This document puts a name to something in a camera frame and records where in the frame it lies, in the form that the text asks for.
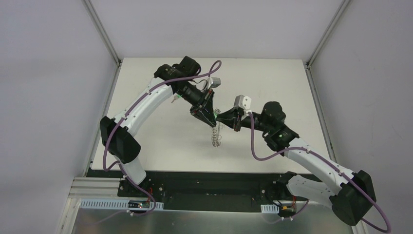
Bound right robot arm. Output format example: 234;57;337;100
216;101;376;226

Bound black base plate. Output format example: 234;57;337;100
117;171;293;213

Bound white cable duct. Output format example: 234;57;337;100
79;198;164;211
260;204;280;214

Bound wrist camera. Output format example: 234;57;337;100
234;95;252;110
207;77;222;89

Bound aluminium frame rail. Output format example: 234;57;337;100
82;0;122;66

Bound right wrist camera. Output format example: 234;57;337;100
234;95;252;110

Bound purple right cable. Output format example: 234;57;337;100
247;111;393;234

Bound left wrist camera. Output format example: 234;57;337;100
207;77;222;89

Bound right white cable duct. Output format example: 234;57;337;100
260;204;280;214

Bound purple cable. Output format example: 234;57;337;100
247;111;393;234
102;60;223;217

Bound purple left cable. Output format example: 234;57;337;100
102;60;223;217

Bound left white cable duct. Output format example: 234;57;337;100
79;198;164;211

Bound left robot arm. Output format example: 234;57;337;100
99;56;222;197

